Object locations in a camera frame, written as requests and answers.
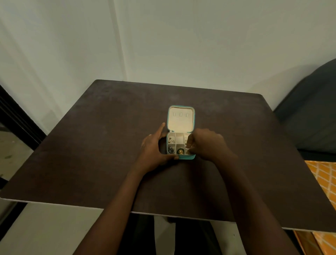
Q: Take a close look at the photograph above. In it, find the person's left hand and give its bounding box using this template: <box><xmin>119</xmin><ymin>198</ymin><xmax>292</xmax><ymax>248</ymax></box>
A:
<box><xmin>140</xmin><ymin>122</ymin><xmax>180</xmax><ymax>171</ymax></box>

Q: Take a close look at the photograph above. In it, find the person's right hand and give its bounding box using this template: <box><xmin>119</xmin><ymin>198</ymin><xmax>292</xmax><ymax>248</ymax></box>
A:
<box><xmin>186</xmin><ymin>128</ymin><xmax>238</xmax><ymax>162</ymax></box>

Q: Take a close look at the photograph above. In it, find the teal jewellery box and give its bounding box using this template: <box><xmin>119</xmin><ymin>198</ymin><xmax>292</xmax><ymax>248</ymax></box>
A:
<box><xmin>166</xmin><ymin>105</ymin><xmax>196</xmax><ymax>161</ymax></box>

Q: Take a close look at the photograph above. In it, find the person's left forearm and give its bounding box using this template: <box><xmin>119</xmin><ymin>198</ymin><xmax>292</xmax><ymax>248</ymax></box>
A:
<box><xmin>73</xmin><ymin>168</ymin><xmax>155</xmax><ymax>255</ymax></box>

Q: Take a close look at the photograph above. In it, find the person's right forearm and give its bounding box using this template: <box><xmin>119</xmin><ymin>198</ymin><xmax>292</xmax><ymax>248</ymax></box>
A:
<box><xmin>220</xmin><ymin>155</ymin><xmax>300</xmax><ymax>255</ymax></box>

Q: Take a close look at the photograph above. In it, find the person's left leg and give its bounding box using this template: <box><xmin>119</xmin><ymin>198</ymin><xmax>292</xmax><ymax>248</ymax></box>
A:
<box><xmin>118</xmin><ymin>213</ymin><xmax>155</xmax><ymax>255</ymax></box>

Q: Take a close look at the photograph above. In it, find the person's leg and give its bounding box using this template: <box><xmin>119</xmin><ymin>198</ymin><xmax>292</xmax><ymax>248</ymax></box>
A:
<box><xmin>118</xmin><ymin>213</ymin><xmax>155</xmax><ymax>255</ymax></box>
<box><xmin>168</xmin><ymin>216</ymin><xmax>222</xmax><ymax>255</ymax></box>

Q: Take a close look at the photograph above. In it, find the person's right leg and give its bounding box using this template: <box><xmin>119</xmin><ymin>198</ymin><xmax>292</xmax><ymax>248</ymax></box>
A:
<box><xmin>168</xmin><ymin>216</ymin><xmax>222</xmax><ymax>255</ymax></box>

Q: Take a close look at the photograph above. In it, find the orange patterned cloth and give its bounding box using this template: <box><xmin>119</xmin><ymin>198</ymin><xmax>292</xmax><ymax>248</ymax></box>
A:
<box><xmin>294</xmin><ymin>160</ymin><xmax>336</xmax><ymax>255</ymax></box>

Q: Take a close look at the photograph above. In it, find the black door frame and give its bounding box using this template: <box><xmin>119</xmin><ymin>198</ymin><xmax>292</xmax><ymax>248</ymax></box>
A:
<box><xmin>0</xmin><ymin>84</ymin><xmax>47</xmax><ymax>240</ymax></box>

